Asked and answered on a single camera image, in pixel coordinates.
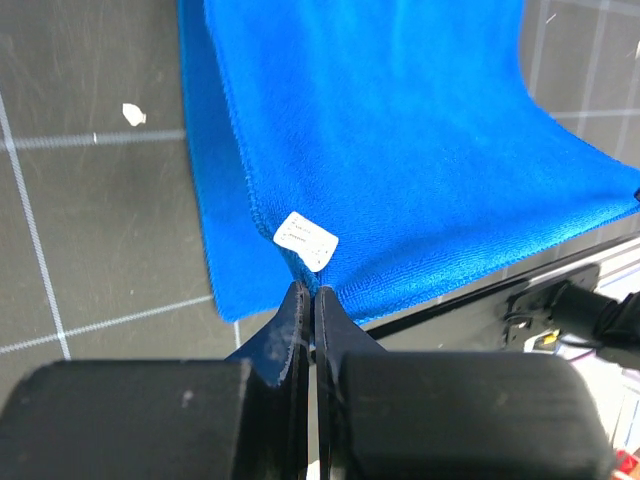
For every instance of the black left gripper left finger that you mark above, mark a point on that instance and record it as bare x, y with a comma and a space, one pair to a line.
272, 442

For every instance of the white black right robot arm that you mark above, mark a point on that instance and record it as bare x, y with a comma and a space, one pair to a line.
588, 320

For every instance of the blue towel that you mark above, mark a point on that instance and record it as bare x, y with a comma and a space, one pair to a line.
386, 149

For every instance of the black grid cutting mat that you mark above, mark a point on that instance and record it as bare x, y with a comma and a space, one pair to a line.
101, 252

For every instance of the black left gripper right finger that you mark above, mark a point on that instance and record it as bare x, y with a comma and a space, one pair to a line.
335, 336

